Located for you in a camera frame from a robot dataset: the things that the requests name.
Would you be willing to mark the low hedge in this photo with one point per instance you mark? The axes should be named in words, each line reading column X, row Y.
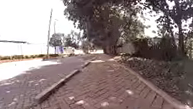
column 4, row 58

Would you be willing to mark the dirt verge with leaves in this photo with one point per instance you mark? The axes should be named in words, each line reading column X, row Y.
column 173, row 77

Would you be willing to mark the red brick path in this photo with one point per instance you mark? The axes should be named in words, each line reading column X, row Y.
column 100, row 87

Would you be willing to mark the stone path edging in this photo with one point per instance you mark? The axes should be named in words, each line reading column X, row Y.
column 147, row 86

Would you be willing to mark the row of trees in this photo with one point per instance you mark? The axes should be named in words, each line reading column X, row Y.
column 105, row 23

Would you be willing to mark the dark fence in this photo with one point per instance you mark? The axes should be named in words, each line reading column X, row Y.
column 154, row 48

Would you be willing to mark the white building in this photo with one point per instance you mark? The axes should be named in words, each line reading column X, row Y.
column 3, row 48

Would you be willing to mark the pole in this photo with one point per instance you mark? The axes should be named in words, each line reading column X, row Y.
column 49, row 31

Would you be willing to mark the stone kerb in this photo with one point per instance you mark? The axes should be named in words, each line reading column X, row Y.
column 54, row 87

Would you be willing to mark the grey paved road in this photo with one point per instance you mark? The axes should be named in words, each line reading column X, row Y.
column 17, row 87

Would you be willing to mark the distant trees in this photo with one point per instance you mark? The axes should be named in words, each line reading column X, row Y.
column 56, row 39

